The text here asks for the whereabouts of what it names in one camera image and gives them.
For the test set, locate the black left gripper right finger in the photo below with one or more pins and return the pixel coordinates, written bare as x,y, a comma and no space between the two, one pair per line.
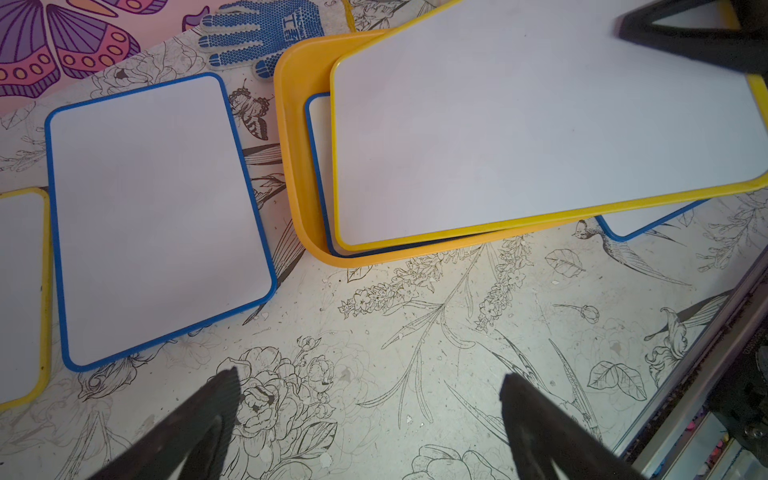
546,443

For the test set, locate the yellow-framed whiteboard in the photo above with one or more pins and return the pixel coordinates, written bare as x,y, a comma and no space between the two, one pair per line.
26,284
500,114

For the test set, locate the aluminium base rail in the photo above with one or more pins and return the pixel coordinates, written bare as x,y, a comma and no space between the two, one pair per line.
710,413

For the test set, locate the yellow plastic storage tray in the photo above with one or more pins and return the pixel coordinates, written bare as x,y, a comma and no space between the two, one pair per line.
305,71

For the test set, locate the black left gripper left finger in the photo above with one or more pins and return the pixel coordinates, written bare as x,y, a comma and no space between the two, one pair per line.
192,441

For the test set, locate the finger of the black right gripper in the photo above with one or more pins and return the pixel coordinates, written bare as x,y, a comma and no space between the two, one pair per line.
743,49

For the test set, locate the blue-framed whiteboard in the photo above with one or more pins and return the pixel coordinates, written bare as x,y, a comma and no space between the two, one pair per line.
318,122
156,230
626,225

